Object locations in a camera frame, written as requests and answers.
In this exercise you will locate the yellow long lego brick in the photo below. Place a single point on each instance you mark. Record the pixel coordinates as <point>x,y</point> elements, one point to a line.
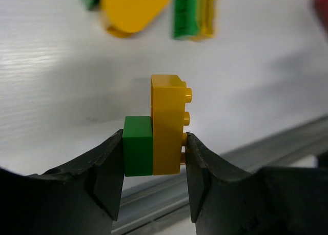
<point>169,96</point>

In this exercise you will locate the yellow rounded lego piece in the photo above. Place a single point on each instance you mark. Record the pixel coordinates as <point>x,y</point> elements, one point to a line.
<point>124,18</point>

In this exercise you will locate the small green lego brick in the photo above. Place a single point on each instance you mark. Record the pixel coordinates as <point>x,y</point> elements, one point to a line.
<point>138,146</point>

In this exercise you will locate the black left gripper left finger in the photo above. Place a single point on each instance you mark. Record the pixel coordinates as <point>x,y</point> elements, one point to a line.
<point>81,196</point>

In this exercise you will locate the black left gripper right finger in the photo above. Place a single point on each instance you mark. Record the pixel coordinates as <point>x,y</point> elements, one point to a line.
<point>225,199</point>

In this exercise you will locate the green lego plate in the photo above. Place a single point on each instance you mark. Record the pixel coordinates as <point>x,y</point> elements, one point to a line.
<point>185,23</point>

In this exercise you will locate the yellow striped lego plate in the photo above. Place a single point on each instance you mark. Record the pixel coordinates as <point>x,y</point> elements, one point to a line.
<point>205,19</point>

